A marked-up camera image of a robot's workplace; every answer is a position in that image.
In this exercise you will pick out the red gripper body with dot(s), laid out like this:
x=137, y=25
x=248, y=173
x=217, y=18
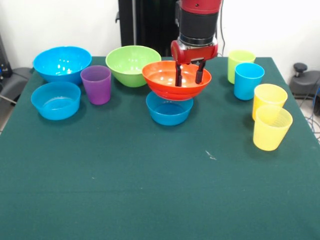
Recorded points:
x=195, y=54

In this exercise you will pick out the dark green tablecloth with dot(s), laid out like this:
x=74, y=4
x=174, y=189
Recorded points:
x=160, y=180

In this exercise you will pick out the black device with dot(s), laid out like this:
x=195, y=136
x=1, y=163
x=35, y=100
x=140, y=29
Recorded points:
x=5, y=62

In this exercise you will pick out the black stand base with knob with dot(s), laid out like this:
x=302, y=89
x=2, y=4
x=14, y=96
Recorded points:
x=307, y=85

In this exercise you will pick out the green bowl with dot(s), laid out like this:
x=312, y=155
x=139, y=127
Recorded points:
x=125, y=65

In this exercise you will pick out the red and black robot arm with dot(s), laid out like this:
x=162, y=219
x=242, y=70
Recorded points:
x=198, y=25

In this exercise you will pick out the orange bowl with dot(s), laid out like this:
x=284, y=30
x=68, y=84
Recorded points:
x=160, y=77

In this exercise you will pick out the large blue bowl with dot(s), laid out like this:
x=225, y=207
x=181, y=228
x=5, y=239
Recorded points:
x=62, y=62

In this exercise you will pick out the small blue bowl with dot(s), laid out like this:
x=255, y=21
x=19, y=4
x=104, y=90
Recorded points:
x=170, y=115
x=55, y=105

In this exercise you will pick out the blue cup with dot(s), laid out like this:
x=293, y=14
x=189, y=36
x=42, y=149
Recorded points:
x=248, y=82

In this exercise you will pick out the green cup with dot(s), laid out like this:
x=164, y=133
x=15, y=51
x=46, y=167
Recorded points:
x=238, y=60

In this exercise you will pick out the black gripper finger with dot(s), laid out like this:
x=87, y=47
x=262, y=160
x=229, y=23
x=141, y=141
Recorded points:
x=199, y=73
x=179, y=76

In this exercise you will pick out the yellow cup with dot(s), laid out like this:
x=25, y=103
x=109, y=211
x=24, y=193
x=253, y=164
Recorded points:
x=270, y=96
x=271, y=132

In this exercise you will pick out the purple cup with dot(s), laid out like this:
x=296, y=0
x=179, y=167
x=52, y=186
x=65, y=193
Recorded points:
x=96, y=87

